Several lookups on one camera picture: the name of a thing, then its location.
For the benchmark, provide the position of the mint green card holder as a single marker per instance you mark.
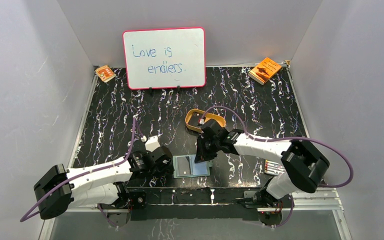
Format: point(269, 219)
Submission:
point(197, 169)

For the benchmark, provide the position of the small orange card box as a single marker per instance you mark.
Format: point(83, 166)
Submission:
point(105, 73)

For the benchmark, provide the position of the marker pen box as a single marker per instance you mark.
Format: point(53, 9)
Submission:
point(273, 168)

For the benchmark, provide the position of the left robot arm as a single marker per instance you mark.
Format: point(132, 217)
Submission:
point(62, 188)

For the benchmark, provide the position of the black credit card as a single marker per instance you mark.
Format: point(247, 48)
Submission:
point(183, 166)

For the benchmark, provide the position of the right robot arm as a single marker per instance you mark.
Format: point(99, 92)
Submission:
point(304, 165)

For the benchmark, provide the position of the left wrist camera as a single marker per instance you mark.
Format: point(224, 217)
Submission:
point(151, 143)

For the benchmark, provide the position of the pink framed whiteboard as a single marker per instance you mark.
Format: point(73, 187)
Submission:
point(167, 58)

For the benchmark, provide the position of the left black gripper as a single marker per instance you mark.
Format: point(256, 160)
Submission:
point(165, 162)

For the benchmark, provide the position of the card inside tray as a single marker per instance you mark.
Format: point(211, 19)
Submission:
point(195, 119)

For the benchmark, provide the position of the aluminium frame rail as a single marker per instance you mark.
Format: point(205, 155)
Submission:
point(311, 200)

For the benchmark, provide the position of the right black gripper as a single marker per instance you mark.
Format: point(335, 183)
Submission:
point(201, 155)

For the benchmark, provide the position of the orange book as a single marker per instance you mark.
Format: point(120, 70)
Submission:
point(264, 71)

